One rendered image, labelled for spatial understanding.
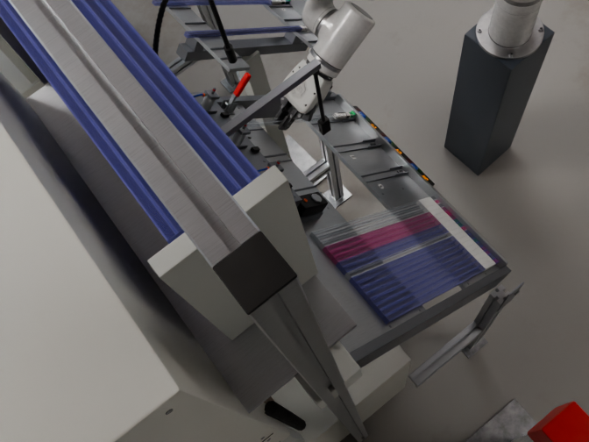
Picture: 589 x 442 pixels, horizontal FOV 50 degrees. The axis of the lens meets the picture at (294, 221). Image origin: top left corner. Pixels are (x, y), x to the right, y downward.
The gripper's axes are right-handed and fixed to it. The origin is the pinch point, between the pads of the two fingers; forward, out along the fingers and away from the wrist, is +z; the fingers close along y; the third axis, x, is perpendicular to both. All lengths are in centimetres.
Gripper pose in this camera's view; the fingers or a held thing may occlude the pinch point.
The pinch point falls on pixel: (283, 119)
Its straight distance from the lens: 157.7
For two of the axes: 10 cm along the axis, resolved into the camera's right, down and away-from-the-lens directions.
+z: -5.6, 7.1, 4.3
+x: 5.6, -0.5, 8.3
